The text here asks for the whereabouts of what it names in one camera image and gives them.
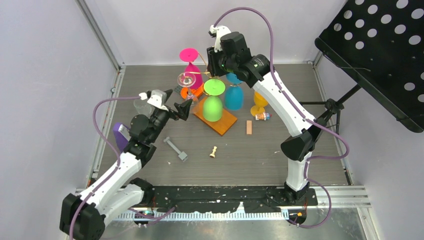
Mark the clear stemmed wine glass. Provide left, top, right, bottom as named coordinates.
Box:
left=177, top=72, right=199, bottom=114

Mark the green plastic wine glass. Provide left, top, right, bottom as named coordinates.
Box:
left=202, top=78, right=226, bottom=122

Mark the pink plastic wine glass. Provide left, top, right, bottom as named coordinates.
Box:
left=179, top=48, right=203, bottom=90

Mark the blue plastic wine glass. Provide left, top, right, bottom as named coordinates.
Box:
left=224, top=73, right=244, bottom=111

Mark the gold rack with wooden base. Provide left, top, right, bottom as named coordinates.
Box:
left=177, top=48, right=237, bottom=136

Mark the yellow plastic wine glass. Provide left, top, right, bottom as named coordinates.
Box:
left=250, top=91, right=268, bottom=117

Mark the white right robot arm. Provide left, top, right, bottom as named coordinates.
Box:
left=206, top=26, right=322, bottom=205

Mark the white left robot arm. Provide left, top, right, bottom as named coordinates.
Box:
left=59, top=89, right=193, bottom=240

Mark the clear glass tumbler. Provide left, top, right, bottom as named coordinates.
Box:
left=133, top=99, right=153, bottom=117

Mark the orange plastic U-shaped toy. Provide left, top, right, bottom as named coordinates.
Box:
left=180, top=86, right=204, bottom=99

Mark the grey metal T-shaped part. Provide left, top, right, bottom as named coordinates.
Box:
left=163, top=137, right=188, bottom=162

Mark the white chess piece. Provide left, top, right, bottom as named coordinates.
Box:
left=209, top=146, right=218, bottom=158

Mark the small colourful toy figure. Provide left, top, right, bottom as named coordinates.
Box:
left=255, top=112, right=272, bottom=121

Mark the small wooden block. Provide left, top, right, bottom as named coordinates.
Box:
left=246, top=120, right=253, bottom=135

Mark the black music stand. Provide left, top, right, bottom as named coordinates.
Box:
left=314, top=0, right=424, bottom=133

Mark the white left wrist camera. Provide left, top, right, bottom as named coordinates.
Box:
left=138, top=89, right=169, bottom=112

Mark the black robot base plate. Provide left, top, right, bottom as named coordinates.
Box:
left=135, top=185, right=318, bottom=214

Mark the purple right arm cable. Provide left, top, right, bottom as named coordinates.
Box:
left=213, top=7, right=350, bottom=230

